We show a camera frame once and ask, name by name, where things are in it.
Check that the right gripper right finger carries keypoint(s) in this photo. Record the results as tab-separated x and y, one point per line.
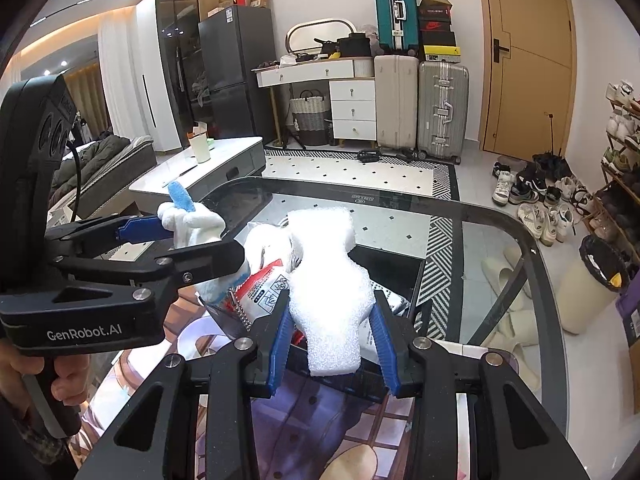
392	335

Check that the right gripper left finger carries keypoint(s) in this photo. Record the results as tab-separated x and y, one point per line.
272	335

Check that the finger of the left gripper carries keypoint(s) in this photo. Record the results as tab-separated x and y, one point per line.
194	264
111	231

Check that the red white printed packet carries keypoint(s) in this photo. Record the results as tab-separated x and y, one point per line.
258	295

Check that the black cardboard box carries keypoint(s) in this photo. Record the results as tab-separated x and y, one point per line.
393	273

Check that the white plush toy blue ear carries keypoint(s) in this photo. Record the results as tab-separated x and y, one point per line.
194	224

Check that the white foam sheet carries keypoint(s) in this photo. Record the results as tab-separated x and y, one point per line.
330	294

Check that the white paper cup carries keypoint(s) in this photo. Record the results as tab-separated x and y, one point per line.
199	144

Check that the woven laundry basket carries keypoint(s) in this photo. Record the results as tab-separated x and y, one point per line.
311	117

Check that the beige trash bin black liner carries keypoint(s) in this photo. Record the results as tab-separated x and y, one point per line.
590	283

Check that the black refrigerator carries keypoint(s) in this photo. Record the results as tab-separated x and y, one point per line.
234	42

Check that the black umbrella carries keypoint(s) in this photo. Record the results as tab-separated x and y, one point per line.
552	164

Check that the purple bag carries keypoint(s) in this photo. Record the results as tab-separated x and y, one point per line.
628	307

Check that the cardboard box on floor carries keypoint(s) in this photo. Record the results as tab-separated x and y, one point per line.
628	360

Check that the white dressing table drawers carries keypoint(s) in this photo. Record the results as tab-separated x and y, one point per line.
349	85

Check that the silver aluminium suitcase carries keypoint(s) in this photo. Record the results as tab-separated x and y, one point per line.
442	109

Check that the wooden shoe rack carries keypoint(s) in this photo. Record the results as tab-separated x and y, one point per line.
620	166

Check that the oval vanity mirror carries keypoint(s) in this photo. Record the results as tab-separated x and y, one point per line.
310	37

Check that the beige suitcase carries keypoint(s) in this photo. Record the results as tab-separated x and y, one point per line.
396	100

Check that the stacked shoe boxes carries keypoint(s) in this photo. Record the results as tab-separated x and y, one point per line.
438	40

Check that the yellow wooden door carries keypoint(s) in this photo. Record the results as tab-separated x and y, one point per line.
530	76

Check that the teal suitcase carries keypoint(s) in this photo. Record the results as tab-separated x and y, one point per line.
398	26

